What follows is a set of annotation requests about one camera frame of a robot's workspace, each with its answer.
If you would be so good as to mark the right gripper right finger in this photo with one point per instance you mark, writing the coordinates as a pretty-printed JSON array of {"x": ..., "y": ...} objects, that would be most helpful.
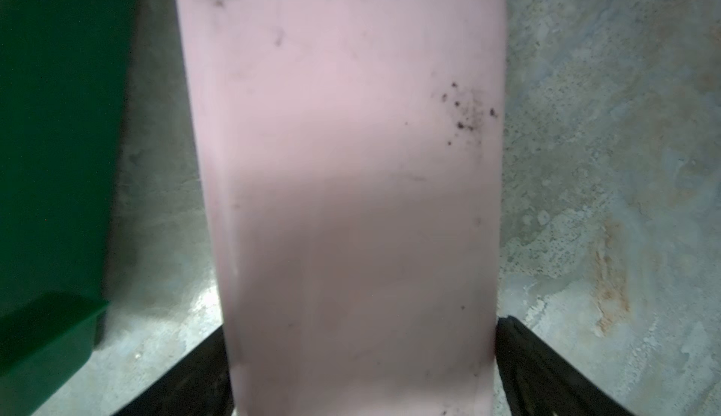
[{"x": 538, "y": 381}]

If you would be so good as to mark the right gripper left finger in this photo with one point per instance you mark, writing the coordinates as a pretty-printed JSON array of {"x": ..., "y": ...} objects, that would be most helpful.
[{"x": 199, "y": 384}]

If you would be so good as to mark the pink pencil case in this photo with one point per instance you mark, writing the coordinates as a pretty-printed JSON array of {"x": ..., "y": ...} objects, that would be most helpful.
[{"x": 350, "y": 157}]

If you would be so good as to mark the green storage tray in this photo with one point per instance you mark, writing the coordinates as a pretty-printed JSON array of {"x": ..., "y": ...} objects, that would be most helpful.
[{"x": 64, "y": 66}]

